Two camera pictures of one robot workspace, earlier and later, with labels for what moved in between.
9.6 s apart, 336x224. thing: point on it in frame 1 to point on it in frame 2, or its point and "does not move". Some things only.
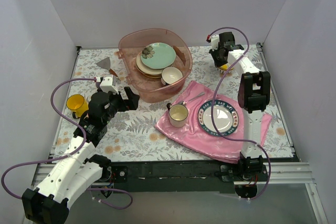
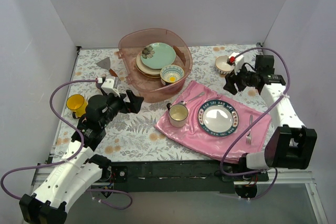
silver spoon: [182, 102] does not move
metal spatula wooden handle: [105, 63] does not move
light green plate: [158, 55] does not move
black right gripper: [220, 57] to [237, 80]
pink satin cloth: [195, 97] does not move
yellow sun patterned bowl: [223, 68] to [171, 73]
